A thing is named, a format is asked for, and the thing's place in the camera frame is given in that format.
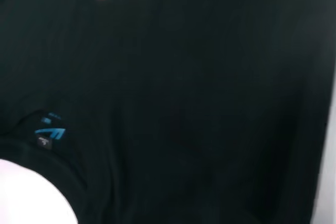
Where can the black shirt with FREE print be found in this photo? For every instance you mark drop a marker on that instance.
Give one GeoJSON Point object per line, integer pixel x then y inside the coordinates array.
{"type": "Point", "coordinates": [183, 77]}

